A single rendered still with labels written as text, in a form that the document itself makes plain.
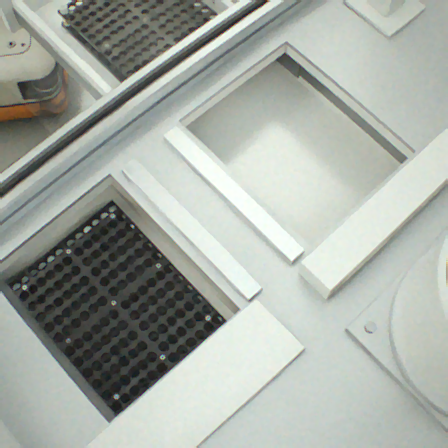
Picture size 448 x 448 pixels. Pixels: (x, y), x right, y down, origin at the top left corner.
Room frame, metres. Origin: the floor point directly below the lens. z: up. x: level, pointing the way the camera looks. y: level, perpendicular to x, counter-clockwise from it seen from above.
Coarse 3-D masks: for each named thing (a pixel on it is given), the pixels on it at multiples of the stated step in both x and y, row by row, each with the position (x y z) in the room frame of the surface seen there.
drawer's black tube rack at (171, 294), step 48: (96, 240) 0.36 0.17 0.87; (144, 240) 0.35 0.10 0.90; (48, 288) 0.28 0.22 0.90; (96, 288) 0.29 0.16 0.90; (144, 288) 0.29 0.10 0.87; (192, 288) 0.29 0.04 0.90; (96, 336) 0.22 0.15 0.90; (144, 336) 0.22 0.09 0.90; (192, 336) 0.22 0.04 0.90; (96, 384) 0.17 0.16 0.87; (144, 384) 0.17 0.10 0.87
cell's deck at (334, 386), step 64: (320, 0) 0.71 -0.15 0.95; (256, 64) 0.60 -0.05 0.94; (320, 64) 0.59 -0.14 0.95; (384, 64) 0.60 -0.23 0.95; (384, 128) 0.50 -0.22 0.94; (64, 192) 0.40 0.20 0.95; (128, 192) 0.40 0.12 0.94; (192, 192) 0.39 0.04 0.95; (0, 256) 0.31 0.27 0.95; (192, 256) 0.31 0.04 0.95; (256, 256) 0.31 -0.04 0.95; (384, 256) 0.31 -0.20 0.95; (0, 320) 0.23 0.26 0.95; (320, 320) 0.23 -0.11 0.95; (0, 384) 0.15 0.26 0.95; (64, 384) 0.15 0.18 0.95; (320, 384) 0.15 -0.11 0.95; (384, 384) 0.15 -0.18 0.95
